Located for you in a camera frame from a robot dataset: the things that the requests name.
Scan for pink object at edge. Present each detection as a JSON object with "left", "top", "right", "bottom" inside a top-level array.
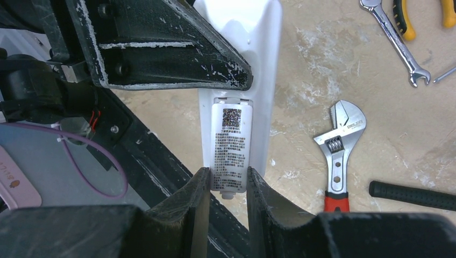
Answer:
[{"left": 1, "top": 146, "right": 42, "bottom": 210}]

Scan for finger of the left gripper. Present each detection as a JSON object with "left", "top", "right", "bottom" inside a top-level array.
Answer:
[{"left": 72, "top": 0, "right": 242, "bottom": 91}]

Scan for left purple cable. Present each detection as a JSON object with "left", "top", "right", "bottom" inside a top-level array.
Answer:
[{"left": 0, "top": 123, "right": 129, "bottom": 199}]

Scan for yellow handled screwdriver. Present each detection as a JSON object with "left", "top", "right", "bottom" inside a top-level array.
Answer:
[{"left": 433, "top": 67, "right": 456, "bottom": 83}]

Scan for yellow handled pliers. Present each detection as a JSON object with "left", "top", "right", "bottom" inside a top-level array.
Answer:
[{"left": 391, "top": 0, "right": 455, "bottom": 41}]

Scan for black handled hammer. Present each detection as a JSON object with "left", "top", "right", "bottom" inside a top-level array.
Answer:
[{"left": 369, "top": 181, "right": 455, "bottom": 211}]

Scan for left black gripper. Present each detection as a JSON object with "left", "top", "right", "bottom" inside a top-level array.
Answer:
[{"left": 1, "top": 1, "right": 102, "bottom": 125}]

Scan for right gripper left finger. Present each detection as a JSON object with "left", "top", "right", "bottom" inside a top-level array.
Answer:
[{"left": 1, "top": 168, "right": 210, "bottom": 257}]

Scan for silver combination wrench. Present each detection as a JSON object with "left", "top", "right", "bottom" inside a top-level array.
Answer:
[{"left": 359, "top": 0, "right": 431, "bottom": 88}]

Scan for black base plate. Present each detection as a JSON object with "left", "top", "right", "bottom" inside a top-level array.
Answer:
[{"left": 94, "top": 88, "right": 250, "bottom": 257}]

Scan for red adjustable wrench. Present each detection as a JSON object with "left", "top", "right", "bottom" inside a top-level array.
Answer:
[{"left": 314, "top": 100, "right": 367, "bottom": 212}]

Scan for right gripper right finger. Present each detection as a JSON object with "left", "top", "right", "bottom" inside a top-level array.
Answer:
[{"left": 247, "top": 168, "right": 455, "bottom": 257}]

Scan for white remote control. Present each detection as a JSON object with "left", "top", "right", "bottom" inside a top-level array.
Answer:
[{"left": 194, "top": 1, "right": 283, "bottom": 176}]

